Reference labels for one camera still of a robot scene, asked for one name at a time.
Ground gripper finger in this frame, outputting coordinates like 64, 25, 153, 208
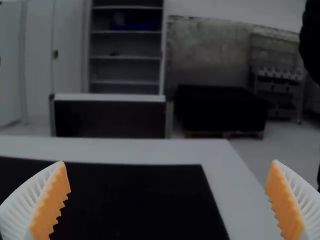
265, 159, 320, 240
0, 160, 72, 240

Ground black mat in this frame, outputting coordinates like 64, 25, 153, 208
0, 155, 231, 240

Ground black crate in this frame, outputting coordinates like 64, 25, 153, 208
173, 84, 275, 134

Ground grey rack trolley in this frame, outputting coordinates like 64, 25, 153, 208
249, 33, 307, 126

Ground white cupboard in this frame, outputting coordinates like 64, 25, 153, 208
0, 0, 86, 129

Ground person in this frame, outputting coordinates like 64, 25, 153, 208
297, 0, 320, 89

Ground grey shelf unit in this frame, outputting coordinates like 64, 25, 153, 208
86, 0, 167, 96

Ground black panel with grey frame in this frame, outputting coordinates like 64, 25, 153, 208
48, 92, 174, 140

